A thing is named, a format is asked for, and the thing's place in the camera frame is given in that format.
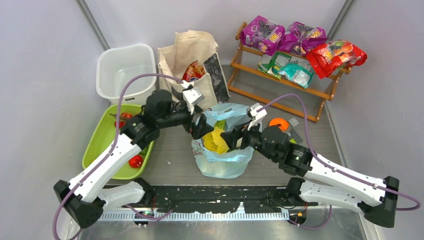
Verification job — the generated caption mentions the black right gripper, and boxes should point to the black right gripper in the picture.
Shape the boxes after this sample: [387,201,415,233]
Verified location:
[219,117,278,162]

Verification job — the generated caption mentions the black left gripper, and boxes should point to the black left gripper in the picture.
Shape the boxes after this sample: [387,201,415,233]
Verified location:
[158,101,214,139]

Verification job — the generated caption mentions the yellow napa cabbage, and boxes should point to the yellow napa cabbage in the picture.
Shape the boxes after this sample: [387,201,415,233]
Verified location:
[202,126,230,155]

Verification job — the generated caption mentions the blue plastic grocery bag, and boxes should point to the blue plastic grocery bag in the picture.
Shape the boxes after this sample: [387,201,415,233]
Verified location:
[191,103,254,179]

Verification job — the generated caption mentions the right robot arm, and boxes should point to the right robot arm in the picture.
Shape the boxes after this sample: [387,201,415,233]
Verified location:
[220,124,400,228]

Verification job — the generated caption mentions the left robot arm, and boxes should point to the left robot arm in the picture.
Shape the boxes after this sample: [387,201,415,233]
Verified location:
[53,87,214,229]

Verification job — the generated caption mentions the orange toy piece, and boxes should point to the orange toy piece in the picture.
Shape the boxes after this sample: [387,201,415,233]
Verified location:
[268,117,290,131]

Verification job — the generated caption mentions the wooden rack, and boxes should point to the wooden rack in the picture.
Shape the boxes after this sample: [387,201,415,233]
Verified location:
[225,21,351,123]

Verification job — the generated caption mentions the red wax apple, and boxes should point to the red wax apple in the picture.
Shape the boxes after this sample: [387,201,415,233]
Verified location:
[128,154,144,169]

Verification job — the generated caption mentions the red lychee bunch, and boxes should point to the red lychee bunch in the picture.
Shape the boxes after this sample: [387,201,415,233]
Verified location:
[113,112,134,129]

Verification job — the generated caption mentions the canvas tote bag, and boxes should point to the canvas tote bag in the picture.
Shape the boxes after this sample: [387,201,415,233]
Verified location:
[157,30,230,110]

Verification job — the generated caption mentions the green white snack bag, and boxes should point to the green white snack bag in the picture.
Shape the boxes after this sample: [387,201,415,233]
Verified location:
[257,52,292,80]

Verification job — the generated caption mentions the teal snack bag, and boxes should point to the teal snack bag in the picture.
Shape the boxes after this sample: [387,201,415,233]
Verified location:
[278,60,315,89]

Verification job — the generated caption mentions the green plastic tray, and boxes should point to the green plastic tray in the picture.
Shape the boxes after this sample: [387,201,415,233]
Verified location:
[82,104,155,180]

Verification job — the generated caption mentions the white plastic basket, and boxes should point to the white plastic basket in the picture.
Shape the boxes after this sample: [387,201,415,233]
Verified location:
[95,43,157,105]

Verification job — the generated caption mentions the purple snack bag left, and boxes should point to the purple snack bag left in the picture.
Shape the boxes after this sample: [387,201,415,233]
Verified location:
[240,15,286,56]

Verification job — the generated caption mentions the purple snack bag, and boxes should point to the purple snack bag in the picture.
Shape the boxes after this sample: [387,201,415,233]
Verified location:
[240,15,286,56]
[277,21,329,57]

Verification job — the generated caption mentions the purple snack bag right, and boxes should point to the purple snack bag right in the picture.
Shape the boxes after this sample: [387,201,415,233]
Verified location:
[277,21,329,57]

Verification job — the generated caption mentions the red fruit candy bag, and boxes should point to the red fruit candy bag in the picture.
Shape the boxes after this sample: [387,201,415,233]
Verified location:
[305,39,368,79]

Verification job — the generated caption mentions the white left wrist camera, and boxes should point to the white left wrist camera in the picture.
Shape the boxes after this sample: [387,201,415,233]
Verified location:
[181,80,205,115]

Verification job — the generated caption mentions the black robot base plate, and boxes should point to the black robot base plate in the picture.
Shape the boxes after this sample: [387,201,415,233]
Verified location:
[131,185,307,214]

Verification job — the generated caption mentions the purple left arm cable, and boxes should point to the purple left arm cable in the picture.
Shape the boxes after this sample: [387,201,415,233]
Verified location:
[51,73,185,240]

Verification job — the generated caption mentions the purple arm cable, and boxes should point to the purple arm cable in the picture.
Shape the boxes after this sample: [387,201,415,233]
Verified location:
[51,73,185,240]
[261,93,422,212]

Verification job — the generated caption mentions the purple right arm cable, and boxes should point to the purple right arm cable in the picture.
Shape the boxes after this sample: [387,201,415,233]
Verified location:
[261,93,422,212]

